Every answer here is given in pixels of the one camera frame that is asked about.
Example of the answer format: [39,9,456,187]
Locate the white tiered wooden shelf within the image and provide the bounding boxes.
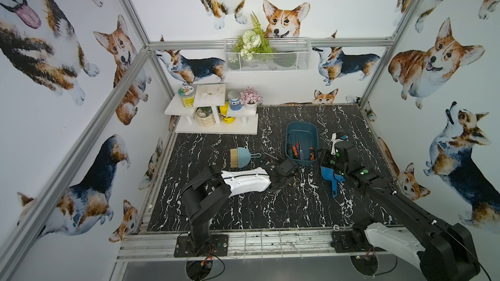
[165,83,259,135]

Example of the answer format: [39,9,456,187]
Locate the aluminium front rail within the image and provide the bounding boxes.
[115,228,415,262]

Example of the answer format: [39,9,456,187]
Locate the artificial green white flowers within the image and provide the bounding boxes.
[227,13,298,70]

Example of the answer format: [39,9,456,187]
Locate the light blue hand brush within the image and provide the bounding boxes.
[230,147,262,169]

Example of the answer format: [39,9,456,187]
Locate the white wire wall basket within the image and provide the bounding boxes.
[224,38,312,72]

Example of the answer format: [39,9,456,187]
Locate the white pot pink flowers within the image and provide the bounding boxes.
[240,87,263,112]

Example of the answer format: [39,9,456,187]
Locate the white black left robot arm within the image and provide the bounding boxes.
[180,159,299,248]

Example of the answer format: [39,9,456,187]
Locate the yellow capsule container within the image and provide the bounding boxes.
[219,101,235,124]

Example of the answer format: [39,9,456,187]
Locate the dark teal storage box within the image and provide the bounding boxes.
[285,122,319,166]

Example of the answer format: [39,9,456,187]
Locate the blue plastic dustpan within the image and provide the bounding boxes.
[320,166,345,198]

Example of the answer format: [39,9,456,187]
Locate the blue cylindrical can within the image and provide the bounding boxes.
[228,91,242,111]

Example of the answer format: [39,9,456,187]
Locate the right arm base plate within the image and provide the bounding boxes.
[331,229,372,253]

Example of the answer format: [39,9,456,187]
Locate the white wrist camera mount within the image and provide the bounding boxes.
[331,133,348,155]

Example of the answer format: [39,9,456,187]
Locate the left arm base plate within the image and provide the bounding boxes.
[174,234,229,258]

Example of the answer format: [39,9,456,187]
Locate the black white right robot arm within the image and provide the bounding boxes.
[316,140,481,280]

